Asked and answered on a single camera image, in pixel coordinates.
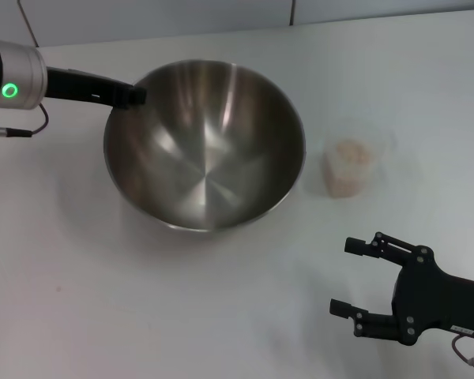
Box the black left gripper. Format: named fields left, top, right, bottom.
left=46, top=66, right=148, bottom=111

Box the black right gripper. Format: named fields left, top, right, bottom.
left=329, top=231, right=474, bottom=347

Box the large stainless steel mixing bowl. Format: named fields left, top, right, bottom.
left=103, top=58, right=307, bottom=233

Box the left wrist cable with plug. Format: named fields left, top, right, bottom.
left=0, top=103, right=50, bottom=138

